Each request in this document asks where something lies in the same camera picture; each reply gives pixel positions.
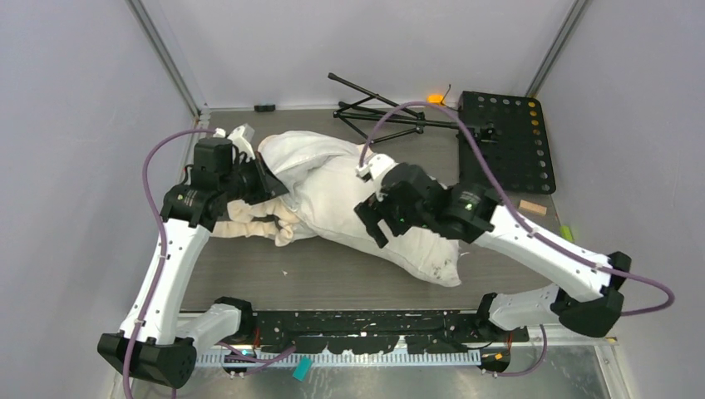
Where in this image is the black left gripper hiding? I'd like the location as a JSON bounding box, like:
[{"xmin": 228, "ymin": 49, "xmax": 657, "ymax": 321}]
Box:
[{"xmin": 219, "ymin": 150, "xmax": 288, "ymax": 205}]

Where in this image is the grey cream ruffled pillowcase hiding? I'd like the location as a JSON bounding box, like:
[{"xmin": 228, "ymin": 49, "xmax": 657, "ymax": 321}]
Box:
[{"xmin": 211, "ymin": 131, "xmax": 362, "ymax": 247}]

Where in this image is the white pillow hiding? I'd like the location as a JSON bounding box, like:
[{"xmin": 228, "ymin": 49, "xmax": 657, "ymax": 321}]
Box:
[{"xmin": 286, "ymin": 154, "xmax": 462, "ymax": 288}]

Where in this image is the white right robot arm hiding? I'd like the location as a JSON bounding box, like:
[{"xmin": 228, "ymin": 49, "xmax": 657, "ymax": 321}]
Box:
[{"xmin": 354, "ymin": 155, "xmax": 632, "ymax": 342}]

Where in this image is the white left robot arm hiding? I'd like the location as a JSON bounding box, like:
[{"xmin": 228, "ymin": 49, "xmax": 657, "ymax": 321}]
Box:
[{"xmin": 97, "ymin": 133, "xmax": 287, "ymax": 390}]

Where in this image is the black folded tripod stand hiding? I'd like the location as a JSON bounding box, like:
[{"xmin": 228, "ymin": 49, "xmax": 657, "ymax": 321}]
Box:
[{"xmin": 328, "ymin": 71, "xmax": 497, "ymax": 146}]

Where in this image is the orange round object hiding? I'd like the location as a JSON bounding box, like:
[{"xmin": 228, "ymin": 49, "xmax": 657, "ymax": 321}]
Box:
[{"xmin": 426, "ymin": 94, "xmax": 445, "ymax": 105}]

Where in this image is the small wooden block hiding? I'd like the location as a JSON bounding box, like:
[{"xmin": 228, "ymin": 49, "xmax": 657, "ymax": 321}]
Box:
[{"xmin": 519, "ymin": 199, "xmax": 548, "ymax": 216}]

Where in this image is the black perforated metal plate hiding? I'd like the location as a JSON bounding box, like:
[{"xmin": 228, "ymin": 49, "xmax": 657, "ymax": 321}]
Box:
[{"xmin": 457, "ymin": 91, "xmax": 556, "ymax": 195}]

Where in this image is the teal tape piece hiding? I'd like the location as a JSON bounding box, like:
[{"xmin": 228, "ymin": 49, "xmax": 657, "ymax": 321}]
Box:
[{"xmin": 292, "ymin": 356, "xmax": 313, "ymax": 382}]

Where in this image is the small black wall clip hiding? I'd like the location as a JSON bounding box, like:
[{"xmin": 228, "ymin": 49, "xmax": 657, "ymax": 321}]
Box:
[{"xmin": 254, "ymin": 104, "xmax": 276, "ymax": 113}]

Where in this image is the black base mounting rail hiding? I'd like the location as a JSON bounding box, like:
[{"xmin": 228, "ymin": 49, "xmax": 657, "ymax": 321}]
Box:
[{"xmin": 221, "ymin": 310, "xmax": 529, "ymax": 355}]

